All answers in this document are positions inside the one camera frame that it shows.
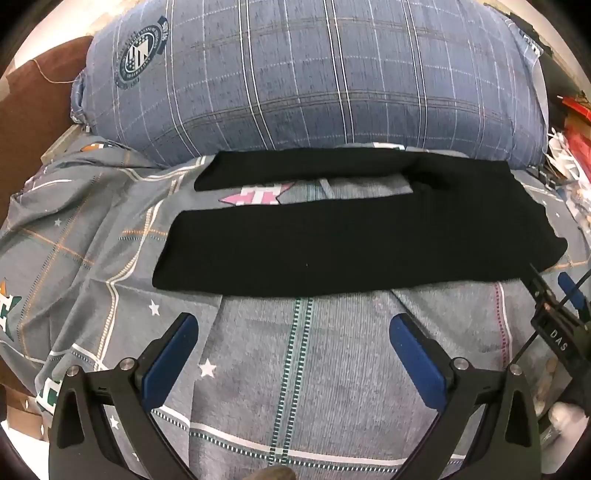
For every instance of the blue plaid pillow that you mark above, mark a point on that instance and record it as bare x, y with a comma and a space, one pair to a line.
323, 78

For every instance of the person's right hand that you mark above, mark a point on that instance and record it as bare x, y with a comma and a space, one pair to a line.
570, 422

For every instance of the black pants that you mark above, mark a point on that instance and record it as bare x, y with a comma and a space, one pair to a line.
323, 249

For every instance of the white plastic bag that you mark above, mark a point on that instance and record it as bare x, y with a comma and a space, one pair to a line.
565, 157

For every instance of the brown wooden headboard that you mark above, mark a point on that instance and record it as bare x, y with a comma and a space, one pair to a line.
41, 120

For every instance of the grey printed bed sheet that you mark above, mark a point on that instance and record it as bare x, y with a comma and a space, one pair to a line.
323, 369

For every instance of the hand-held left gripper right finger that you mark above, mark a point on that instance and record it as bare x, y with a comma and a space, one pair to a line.
418, 360

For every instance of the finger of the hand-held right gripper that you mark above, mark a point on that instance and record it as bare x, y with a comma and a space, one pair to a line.
568, 288
541, 286

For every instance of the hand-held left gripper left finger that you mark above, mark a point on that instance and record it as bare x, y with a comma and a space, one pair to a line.
171, 360

